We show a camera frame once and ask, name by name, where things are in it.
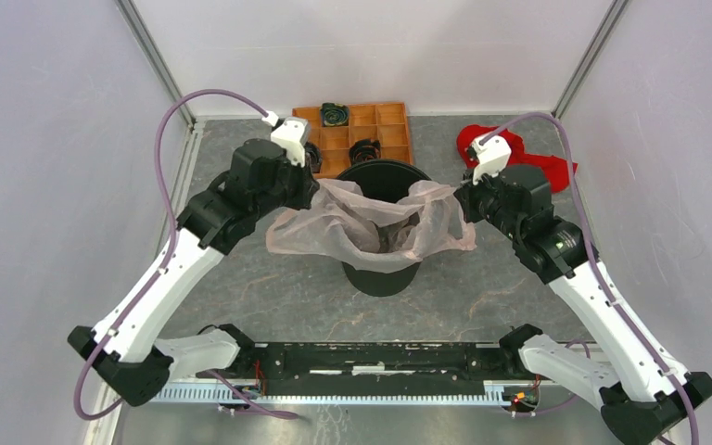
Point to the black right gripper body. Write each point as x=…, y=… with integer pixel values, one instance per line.
x=482, y=200

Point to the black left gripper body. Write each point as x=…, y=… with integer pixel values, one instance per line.
x=293, y=189

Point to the pink plastic trash bag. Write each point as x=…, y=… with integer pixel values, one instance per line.
x=373, y=235

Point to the black plastic trash bin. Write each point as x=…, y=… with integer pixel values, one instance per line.
x=385, y=180

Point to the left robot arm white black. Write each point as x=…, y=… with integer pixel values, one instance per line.
x=124, y=347

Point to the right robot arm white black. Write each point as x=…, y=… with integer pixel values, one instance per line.
x=642, y=391

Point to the rolled dark belt left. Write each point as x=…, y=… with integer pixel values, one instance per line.
x=314, y=157

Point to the rolled black belt orange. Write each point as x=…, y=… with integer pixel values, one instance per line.
x=364, y=150

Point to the rolled dark belt green yellow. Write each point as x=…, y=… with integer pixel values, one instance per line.
x=334, y=115

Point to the red cloth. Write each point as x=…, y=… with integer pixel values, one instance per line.
x=554, y=168

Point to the orange wooden compartment tray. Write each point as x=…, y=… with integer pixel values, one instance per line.
x=386, y=123

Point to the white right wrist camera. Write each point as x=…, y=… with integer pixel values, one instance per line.
x=491, y=153

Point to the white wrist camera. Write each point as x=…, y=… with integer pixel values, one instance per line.
x=291, y=134
x=491, y=153

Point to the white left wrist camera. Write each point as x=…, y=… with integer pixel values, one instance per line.
x=291, y=134

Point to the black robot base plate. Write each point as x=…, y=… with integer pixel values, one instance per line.
x=356, y=369

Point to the slotted white cable duct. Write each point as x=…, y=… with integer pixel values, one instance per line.
x=492, y=395

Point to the aluminium frame post left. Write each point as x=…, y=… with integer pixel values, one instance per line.
x=146, y=42

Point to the aluminium frame post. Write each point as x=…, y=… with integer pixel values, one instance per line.
x=611, y=18
x=146, y=42

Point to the aluminium frame post right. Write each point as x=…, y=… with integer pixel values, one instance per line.
x=611, y=18

